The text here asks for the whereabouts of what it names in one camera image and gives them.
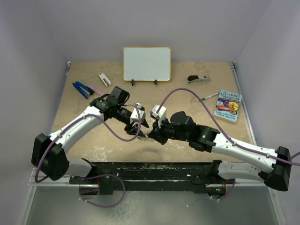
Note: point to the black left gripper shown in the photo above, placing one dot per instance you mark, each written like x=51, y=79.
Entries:
x=130, y=130

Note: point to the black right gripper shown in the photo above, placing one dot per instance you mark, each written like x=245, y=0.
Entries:
x=157, y=133

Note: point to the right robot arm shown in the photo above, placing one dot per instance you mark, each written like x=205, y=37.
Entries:
x=262, y=164

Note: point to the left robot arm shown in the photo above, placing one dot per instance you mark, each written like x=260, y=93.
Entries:
x=50, y=151

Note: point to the green whiteboard marker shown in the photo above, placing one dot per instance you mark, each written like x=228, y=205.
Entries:
x=210, y=96

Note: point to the black and grey stapler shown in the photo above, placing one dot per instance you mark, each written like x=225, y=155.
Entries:
x=196, y=79

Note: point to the blue treehouse book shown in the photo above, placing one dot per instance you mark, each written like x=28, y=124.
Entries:
x=228, y=105

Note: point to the pink eraser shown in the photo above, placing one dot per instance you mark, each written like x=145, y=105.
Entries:
x=97, y=91

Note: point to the small whiteboard on stand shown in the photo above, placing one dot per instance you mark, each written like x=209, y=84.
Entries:
x=147, y=64

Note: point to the blue stapler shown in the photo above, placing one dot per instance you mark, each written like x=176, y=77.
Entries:
x=85, y=91

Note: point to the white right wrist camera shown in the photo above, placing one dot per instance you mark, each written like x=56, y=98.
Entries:
x=159, y=114

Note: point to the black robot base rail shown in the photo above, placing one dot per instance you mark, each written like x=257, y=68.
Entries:
x=199, y=178

